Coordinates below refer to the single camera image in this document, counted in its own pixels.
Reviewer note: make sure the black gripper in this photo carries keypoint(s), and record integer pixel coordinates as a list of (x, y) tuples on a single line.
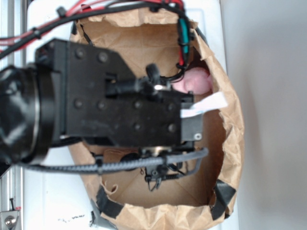
[(98, 100)]

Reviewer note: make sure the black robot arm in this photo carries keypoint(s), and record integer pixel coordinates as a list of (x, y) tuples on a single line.
[(26, 129)]

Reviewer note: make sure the pink plush bunny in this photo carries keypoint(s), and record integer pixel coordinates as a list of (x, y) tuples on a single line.
[(197, 80)]

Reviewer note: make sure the brown paper bag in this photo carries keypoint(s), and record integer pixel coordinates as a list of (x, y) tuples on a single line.
[(196, 202)]

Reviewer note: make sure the aluminium frame rail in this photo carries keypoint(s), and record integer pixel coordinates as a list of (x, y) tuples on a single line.
[(12, 23)]

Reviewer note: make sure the silver corner bracket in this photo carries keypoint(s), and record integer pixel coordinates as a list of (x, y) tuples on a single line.
[(10, 220)]

